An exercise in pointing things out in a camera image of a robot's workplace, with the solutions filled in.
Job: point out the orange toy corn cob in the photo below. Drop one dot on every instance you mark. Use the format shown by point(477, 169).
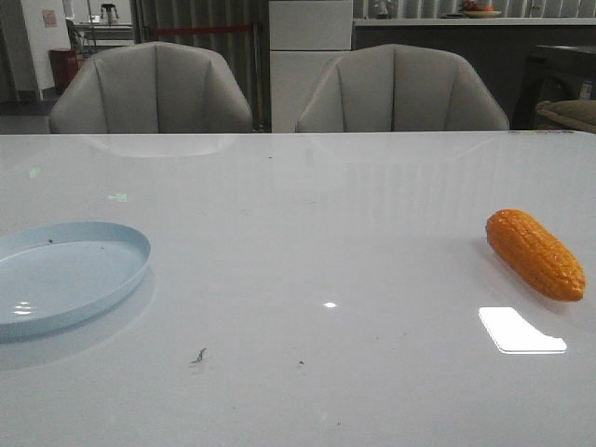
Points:
point(536, 255)

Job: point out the left grey upholstered chair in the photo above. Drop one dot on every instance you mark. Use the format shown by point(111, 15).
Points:
point(152, 88)

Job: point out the fruit bowl on counter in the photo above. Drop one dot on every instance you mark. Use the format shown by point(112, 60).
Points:
point(475, 10)

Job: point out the background desk with kettle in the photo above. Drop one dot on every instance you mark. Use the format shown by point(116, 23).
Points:
point(93, 24)

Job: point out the right grey upholstered chair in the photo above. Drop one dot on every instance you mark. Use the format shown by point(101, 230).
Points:
point(400, 88)

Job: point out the grey counter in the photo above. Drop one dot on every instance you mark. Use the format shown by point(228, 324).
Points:
point(521, 61)

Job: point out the red box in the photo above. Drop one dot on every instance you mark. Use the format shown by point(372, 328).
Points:
point(64, 65)

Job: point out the grey upholstered chair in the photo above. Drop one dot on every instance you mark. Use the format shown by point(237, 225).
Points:
point(400, 88)
point(152, 88)

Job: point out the light blue round plate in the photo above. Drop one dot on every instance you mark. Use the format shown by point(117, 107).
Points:
point(57, 276)

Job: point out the red barrier belt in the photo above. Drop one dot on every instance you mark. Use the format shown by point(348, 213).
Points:
point(203, 30)

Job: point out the tan cushion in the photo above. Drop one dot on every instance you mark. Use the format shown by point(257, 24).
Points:
point(578, 115)

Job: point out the white cabinet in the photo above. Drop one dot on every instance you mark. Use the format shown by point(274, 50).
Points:
point(304, 36)

